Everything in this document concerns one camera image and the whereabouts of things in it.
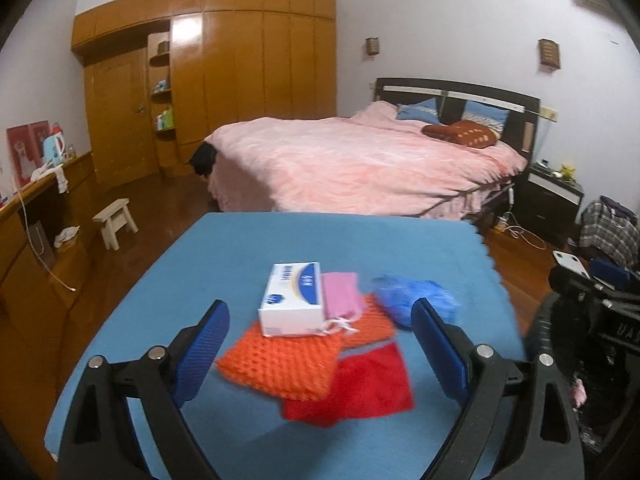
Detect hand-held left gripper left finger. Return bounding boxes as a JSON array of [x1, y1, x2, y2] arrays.
[[55, 299, 232, 480]]

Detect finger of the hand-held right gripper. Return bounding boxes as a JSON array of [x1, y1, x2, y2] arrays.
[[590, 258, 632, 288], [548, 265, 608, 311]]

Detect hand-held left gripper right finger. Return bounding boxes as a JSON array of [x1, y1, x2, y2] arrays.
[[410, 297, 586, 480]]

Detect black lined trash bin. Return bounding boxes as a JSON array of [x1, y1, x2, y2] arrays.
[[522, 292, 640, 461]]

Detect blue plastic bag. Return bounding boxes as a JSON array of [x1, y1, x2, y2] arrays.
[[372, 275, 463, 331]]

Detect small orange foam net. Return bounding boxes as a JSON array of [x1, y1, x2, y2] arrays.
[[340, 292, 396, 348]]

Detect large orange foam net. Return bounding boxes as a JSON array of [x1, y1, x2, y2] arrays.
[[215, 325, 346, 402]]

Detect red cloth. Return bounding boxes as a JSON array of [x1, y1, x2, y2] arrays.
[[282, 342, 415, 422]]

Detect white cardboard box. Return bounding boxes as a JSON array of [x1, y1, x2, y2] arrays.
[[258, 261, 325, 337]]

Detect white bathroom scale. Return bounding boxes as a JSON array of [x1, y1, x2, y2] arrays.
[[552, 250, 591, 278]]

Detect plaid cloth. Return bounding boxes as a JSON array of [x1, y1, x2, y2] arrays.
[[580, 200, 640, 273]]

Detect dark garment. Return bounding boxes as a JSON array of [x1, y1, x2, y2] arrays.
[[600, 196, 633, 218]]

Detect dark nightstand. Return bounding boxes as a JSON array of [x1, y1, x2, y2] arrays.
[[515, 161, 585, 246]]

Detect blue tablecloth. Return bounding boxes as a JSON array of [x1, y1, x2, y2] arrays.
[[44, 211, 528, 480]]

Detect small wooden stool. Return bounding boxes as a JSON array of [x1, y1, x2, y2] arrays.
[[92, 198, 139, 251]]

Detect brown dotted pillow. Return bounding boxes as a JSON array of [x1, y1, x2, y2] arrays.
[[421, 120, 501, 149]]

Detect wooden side cabinet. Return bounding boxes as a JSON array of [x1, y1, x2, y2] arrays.
[[0, 150, 101, 480]]

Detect blue pillow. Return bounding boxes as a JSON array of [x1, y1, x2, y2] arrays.
[[462, 101, 511, 133], [396, 98, 441, 123]]

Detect black cloth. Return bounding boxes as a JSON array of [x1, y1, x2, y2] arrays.
[[189, 142, 217, 178]]

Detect pink blanket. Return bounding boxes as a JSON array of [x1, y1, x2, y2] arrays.
[[204, 101, 528, 221]]

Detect dark wooden bed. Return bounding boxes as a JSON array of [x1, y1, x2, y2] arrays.
[[202, 77, 542, 221]]

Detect white cloth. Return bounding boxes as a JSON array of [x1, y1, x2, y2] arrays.
[[31, 162, 69, 193]]

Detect wooden door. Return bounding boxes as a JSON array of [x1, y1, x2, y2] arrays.
[[85, 45, 161, 188]]

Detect light blue kettle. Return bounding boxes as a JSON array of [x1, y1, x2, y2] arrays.
[[42, 132, 67, 168]]

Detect red photo frames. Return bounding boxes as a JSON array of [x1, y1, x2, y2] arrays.
[[6, 121, 51, 186]]

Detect wooden wardrobe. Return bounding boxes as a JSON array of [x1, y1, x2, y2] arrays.
[[71, 0, 337, 188]]

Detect white power cable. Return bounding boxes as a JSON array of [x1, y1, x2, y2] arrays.
[[500, 187, 548, 251]]

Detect white charger cable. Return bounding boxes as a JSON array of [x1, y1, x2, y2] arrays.
[[15, 185, 76, 293]]

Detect large wooden wall lamp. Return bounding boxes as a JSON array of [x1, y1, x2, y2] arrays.
[[538, 38, 562, 71]]

